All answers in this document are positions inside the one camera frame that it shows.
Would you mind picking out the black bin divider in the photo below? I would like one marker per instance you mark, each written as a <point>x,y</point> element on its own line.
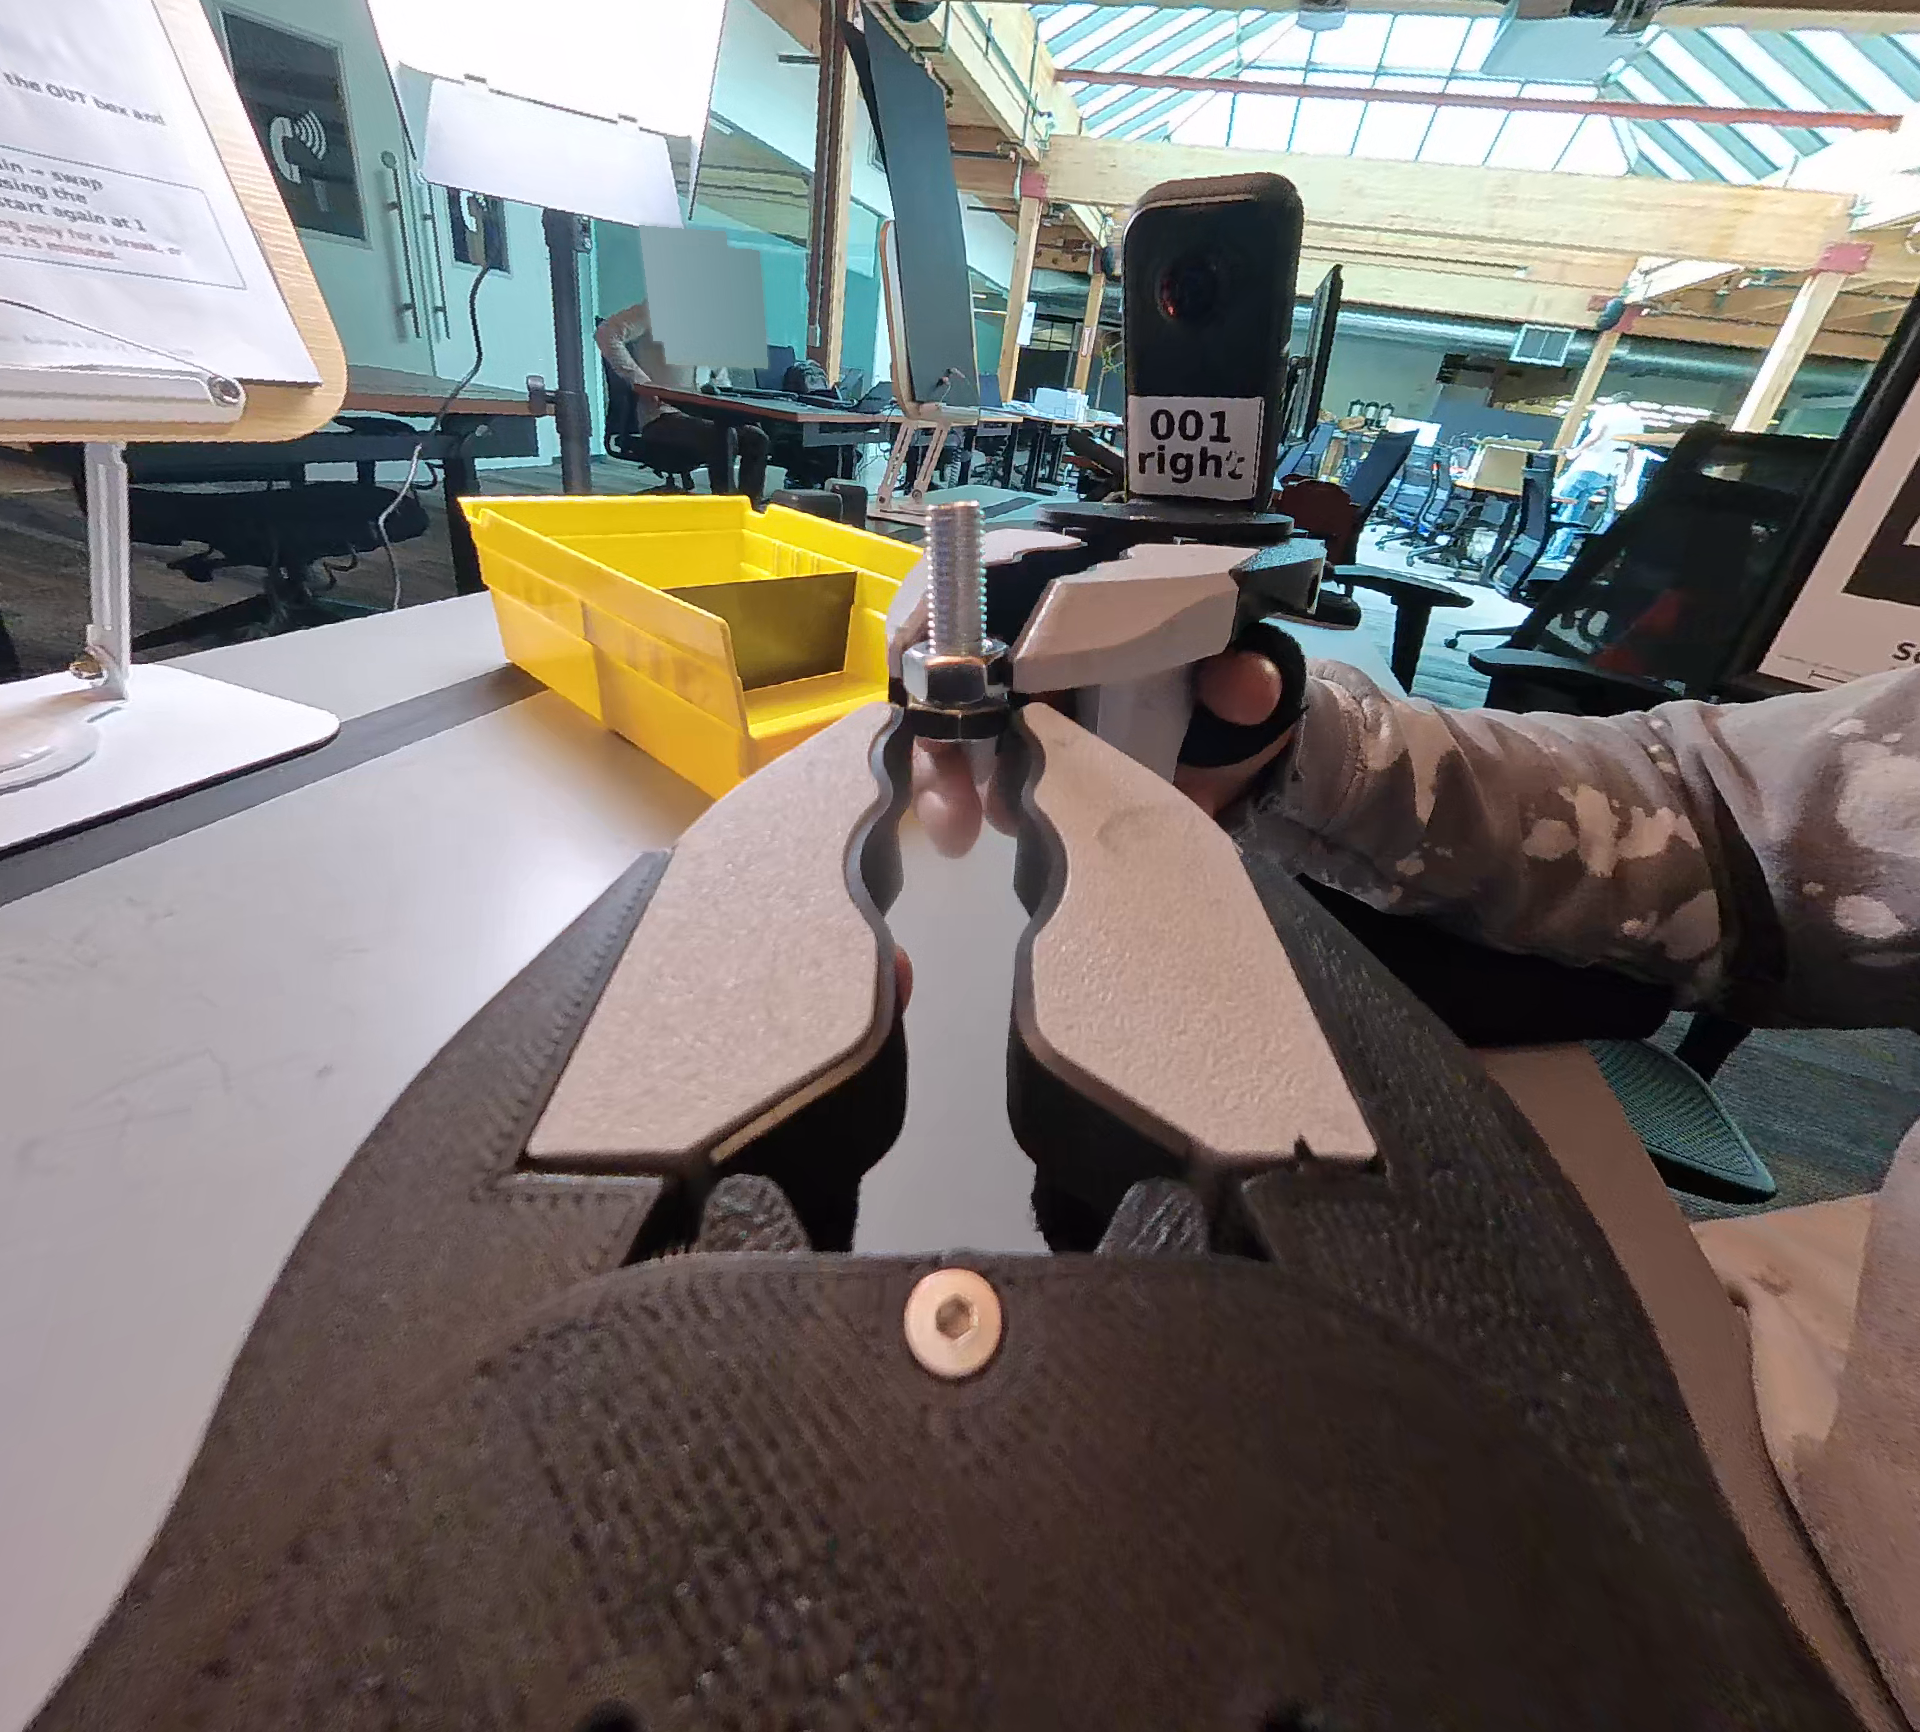
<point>767,629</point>

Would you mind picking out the steel hex bolt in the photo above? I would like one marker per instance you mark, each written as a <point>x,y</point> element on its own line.
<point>956,577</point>

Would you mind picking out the instruction sheet on stand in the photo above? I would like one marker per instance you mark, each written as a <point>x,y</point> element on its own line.
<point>150,742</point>

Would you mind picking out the small black box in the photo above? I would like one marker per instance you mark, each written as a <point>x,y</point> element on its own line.
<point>825,505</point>

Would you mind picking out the printed instruction sheet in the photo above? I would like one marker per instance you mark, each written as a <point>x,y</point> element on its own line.
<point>119,187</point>

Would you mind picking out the black framed marker sign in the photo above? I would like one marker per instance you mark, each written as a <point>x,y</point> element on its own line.
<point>1877,622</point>

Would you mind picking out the person's grey spattered sweatshirt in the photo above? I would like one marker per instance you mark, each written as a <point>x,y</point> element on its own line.
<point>1844,1463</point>

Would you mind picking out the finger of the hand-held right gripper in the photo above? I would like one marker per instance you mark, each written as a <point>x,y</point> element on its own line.
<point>1125,614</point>
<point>1036,549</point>

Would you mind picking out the person's right hand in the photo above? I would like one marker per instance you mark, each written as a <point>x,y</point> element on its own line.
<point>960,803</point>

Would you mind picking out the light panel on black pole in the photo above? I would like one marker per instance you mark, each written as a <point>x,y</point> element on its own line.
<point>556,149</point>

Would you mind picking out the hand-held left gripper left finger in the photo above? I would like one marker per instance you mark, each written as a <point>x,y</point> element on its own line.
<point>720,984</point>

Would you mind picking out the steel hex nut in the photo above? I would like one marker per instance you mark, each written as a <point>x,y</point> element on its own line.
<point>956,672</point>

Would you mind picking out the person's right forearm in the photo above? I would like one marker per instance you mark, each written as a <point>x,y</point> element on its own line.
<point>1574,831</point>

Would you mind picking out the yellow plastic bin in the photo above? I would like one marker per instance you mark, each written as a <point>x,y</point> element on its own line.
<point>599,654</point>

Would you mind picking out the black chair armrest pad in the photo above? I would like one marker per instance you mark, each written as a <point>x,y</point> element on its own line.
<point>1500,973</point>

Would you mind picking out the ceiling projector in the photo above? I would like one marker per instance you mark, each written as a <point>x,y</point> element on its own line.
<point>1574,1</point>

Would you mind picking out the tall black monitor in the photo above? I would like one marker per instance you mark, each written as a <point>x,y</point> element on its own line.
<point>1322,336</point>

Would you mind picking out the black mesh office chair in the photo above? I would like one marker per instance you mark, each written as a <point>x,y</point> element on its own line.
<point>1651,563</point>

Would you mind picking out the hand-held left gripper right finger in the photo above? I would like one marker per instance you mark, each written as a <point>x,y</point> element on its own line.
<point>1186,997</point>

